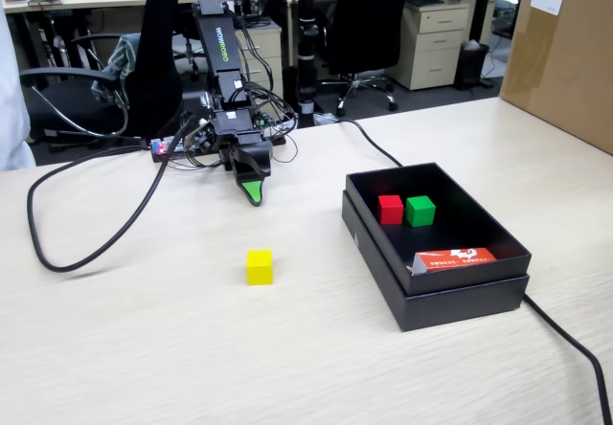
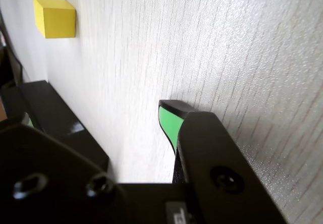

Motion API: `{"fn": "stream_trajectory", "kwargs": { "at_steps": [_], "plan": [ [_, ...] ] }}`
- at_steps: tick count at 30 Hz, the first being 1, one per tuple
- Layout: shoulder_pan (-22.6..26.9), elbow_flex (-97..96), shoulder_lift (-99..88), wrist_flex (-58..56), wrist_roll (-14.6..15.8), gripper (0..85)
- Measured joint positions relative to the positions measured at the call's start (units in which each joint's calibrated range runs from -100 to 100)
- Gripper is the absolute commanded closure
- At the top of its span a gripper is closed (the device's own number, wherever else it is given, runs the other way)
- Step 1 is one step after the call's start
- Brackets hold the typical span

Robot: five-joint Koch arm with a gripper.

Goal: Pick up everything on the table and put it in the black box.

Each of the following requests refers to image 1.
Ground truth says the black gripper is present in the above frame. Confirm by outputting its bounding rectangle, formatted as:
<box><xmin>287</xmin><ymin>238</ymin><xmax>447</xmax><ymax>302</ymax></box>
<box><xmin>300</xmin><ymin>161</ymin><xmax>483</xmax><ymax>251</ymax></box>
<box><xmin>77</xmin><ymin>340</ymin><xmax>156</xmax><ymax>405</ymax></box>
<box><xmin>209</xmin><ymin>108</ymin><xmax>274</xmax><ymax>208</ymax></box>

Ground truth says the yellow wooden cube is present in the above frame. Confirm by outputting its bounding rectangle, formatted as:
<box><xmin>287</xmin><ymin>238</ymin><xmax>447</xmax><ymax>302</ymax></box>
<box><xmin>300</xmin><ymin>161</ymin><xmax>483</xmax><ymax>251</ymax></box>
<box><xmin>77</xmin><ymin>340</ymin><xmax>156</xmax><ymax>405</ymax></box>
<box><xmin>245</xmin><ymin>248</ymin><xmax>275</xmax><ymax>287</ymax></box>

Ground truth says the black cardboard box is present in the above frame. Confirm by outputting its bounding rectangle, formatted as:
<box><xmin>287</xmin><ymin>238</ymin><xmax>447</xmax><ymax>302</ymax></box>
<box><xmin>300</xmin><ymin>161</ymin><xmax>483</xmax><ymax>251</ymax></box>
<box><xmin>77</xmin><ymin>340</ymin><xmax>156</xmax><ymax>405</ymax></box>
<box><xmin>345</xmin><ymin>161</ymin><xmax>534</xmax><ymax>298</ymax></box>

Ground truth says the black open box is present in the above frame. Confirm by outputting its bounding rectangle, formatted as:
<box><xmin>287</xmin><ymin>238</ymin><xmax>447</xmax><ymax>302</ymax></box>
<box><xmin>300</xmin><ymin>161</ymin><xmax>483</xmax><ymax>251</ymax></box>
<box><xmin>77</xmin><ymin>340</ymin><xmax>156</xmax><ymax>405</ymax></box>
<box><xmin>340</xmin><ymin>190</ymin><xmax>532</xmax><ymax>333</ymax></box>

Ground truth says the large brown cardboard box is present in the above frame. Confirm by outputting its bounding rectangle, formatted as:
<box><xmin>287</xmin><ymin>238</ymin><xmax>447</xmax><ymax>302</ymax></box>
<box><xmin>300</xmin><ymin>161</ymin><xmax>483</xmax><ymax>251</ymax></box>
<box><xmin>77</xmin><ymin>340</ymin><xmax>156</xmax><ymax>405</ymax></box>
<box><xmin>497</xmin><ymin>0</ymin><xmax>613</xmax><ymax>156</ymax></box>

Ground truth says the controller board with red LED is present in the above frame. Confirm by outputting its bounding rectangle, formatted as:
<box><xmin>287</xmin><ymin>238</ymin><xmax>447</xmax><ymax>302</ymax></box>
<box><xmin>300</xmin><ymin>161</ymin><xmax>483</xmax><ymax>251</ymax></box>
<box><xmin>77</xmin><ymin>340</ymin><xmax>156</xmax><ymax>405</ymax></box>
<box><xmin>148</xmin><ymin>136</ymin><xmax>189</xmax><ymax>164</ymax></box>

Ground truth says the beige drawer cabinet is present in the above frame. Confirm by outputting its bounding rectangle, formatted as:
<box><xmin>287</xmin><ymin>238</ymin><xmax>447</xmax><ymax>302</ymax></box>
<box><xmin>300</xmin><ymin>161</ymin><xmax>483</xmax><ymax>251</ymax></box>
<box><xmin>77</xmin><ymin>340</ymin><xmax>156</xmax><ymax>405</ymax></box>
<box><xmin>234</xmin><ymin>16</ymin><xmax>284</xmax><ymax>101</ymax></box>

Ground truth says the red wooden cube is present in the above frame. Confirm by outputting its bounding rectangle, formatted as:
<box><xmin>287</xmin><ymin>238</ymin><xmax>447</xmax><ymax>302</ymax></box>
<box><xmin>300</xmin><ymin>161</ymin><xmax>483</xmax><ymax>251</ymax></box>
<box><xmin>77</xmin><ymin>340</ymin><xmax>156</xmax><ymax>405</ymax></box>
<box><xmin>376</xmin><ymin>194</ymin><xmax>404</xmax><ymax>226</ymax></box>

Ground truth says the black vertical pole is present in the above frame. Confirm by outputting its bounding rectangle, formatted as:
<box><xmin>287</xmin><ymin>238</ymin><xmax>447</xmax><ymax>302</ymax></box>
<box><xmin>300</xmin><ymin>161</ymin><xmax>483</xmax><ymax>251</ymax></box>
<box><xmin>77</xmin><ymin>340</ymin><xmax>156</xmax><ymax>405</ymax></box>
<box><xmin>294</xmin><ymin>0</ymin><xmax>321</xmax><ymax>117</ymax></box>

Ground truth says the black high-back office chair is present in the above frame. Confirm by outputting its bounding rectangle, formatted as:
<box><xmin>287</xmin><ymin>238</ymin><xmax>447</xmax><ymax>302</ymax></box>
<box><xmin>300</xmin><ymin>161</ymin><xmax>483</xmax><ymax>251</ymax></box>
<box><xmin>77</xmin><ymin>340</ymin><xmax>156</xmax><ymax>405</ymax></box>
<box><xmin>18</xmin><ymin>0</ymin><xmax>186</xmax><ymax>154</ymax></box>

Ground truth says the green wooden cube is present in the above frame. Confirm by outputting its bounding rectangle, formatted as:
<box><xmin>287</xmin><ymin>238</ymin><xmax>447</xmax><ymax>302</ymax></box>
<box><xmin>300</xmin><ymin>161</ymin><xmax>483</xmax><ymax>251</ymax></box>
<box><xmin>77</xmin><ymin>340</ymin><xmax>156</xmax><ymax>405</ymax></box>
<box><xmin>404</xmin><ymin>195</ymin><xmax>438</xmax><ymax>229</ymax></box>

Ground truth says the striped green cloth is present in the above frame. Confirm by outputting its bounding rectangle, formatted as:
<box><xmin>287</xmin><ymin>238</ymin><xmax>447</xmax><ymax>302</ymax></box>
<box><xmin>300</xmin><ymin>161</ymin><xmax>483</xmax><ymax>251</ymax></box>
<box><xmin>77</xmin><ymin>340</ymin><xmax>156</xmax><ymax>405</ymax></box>
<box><xmin>90</xmin><ymin>32</ymin><xmax>143</xmax><ymax>111</ymax></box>

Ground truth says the black mesh office chair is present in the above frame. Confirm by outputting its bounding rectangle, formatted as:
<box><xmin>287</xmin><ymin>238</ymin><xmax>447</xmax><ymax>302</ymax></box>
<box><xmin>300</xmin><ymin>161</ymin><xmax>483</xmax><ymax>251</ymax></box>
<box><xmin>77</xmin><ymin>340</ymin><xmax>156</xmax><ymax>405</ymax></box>
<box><xmin>317</xmin><ymin>0</ymin><xmax>416</xmax><ymax>118</ymax></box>

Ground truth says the orange paper carton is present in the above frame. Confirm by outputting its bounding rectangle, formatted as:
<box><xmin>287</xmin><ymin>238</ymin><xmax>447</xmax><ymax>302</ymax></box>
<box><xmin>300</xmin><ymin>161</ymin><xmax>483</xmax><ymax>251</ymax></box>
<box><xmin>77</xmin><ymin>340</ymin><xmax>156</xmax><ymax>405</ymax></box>
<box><xmin>406</xmin><ymin>247</ymin><xmax>498</xmax><ymax>277</ymax></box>

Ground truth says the beige three-drawer cabinet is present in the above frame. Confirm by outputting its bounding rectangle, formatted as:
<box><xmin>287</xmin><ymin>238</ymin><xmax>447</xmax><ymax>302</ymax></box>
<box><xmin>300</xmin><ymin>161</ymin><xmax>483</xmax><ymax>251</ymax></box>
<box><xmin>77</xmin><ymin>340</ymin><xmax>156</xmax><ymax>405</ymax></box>
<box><xmin>384</xmin><ymin>0</ymin><xmax>473</xmax><ymax>92</ymax></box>

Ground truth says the black trash bin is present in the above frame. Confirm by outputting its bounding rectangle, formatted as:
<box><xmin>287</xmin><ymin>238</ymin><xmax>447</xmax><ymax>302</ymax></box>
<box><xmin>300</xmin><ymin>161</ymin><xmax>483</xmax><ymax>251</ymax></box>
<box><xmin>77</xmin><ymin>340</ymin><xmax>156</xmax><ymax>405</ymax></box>
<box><xmin>452</xmin><ymin>39</ymin><xmax>491</xmax><ymax>93</ymax></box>

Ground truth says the person in white shirt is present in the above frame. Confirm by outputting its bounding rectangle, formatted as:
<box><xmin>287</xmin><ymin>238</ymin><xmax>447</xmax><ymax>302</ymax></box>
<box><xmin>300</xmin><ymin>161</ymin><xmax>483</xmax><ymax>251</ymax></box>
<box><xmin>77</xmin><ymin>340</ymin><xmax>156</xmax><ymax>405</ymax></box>
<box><xmin>0</xmin><ymin>7</ymin><xmax>37</xmax><ymax>173</ymax></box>

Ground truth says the thick black looped cable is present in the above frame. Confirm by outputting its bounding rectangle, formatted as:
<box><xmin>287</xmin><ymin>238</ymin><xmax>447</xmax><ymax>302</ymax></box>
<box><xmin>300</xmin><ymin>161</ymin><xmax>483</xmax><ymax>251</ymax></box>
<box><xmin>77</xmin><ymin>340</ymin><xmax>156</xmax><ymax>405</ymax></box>
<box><xmin>25</xmin><ymin>115</ymin><xmax>199</xmax><ymax>274</ymax></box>

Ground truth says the thick black long cable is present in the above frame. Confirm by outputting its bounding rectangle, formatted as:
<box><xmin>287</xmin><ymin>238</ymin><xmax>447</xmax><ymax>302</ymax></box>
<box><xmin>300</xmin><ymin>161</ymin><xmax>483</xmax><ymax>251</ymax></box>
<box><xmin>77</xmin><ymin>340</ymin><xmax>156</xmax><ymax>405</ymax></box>
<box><xmin>329</xmin><ymin>117</ymin><xmax>613</xmax><ymax>425</ymax></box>

